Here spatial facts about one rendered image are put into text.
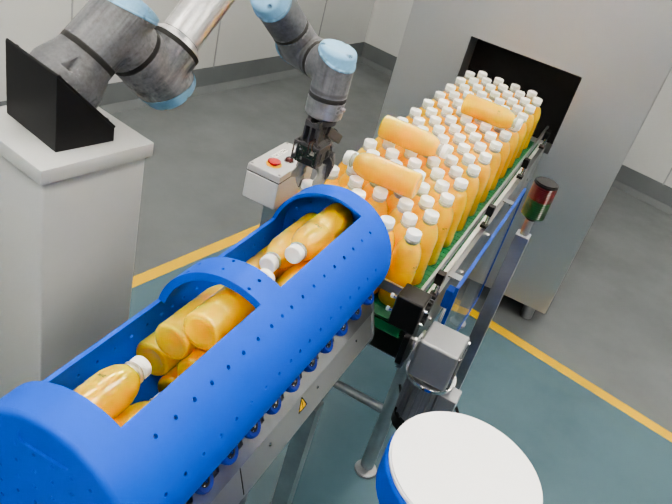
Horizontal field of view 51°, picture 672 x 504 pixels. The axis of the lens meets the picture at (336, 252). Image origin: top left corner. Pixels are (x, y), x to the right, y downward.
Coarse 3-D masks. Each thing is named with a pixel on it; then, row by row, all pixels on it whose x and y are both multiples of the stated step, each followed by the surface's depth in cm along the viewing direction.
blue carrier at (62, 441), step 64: (320, 192) 152; (320, 256) 134; (384, 256) 153; (128, 320) 122; (256, 320) 115; (320, 320) 129; (64, 384) 111; (192, 384) 100; (256, 384) 111; (0, 448) 93; (64, 448) 86; (128, 448) 89; (192, 448) 98
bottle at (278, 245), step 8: (304, 216) 159; (312, 216) 159; (296, 224) 155; (288, 232) 151; (272, 240) 150; (280, 240) 148; (288, 240) 149; (272, 248) 147; (280, 248) 147; (280, 256) 147; (280, 264) 146; (288, 264) 148
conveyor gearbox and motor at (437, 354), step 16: (416, 336) 186; (432, 336) 181; (448, 336) 183; (464, 336) 184; (416, 352) 181; (432, 352) 178; (448, 352) 177; (464, 352) 183; (416, 368) 183; (432, 368) 180; (448, 368) 178; (400, 384) 215; (416, 384) 183; (432, 384) 182; (448, 384) 182; (400, 400) 192; (416, 400) 188; (432, 400) 187; (448, 400) 186; (400, 416) 193
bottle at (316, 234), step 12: (336, 204) 156; (324, 216) 150; (336, 216) 151; (348, 216) 155; (300, 228) 145; (312, 228) 145; (324, 228) 146; (336, 228) 150; (300, 240) 143; (312, 240) 143; (324, 240) 145; (312, 252) 143
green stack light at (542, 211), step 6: (528, 198) 181; (528, 204) 181; (534, 204) 179; (540, 204) 179; (522, 210) 183; (528, 210) 181; (534, 210) 180; (540, 210) 180; (546, 210) 180; (528, 216) 181; (534, 216) 181; (540, 216) 181
